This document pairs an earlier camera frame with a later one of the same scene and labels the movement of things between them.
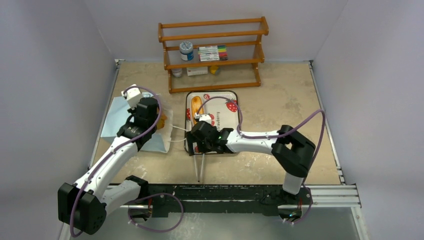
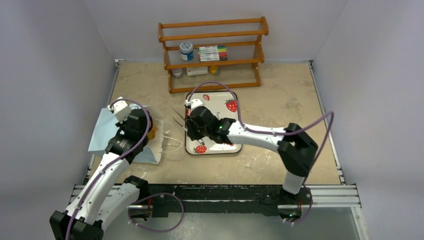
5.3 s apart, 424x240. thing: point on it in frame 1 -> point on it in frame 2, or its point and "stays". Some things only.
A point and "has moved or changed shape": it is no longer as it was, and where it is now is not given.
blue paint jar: [186, 50] stays
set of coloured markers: [217, 52] stays
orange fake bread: [161, 123] has moved or changed shape
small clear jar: [177, 73] stays
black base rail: [267, 200] stays
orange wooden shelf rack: [209, 55] stays
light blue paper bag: [114, 113] -> [105, 128]
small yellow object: [213, 69] stays
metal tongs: [199, 177] -> [185, 128]
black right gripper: [193, 142] -> [190, 122]
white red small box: [195, 71] stays
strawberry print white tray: [222, 106] stays
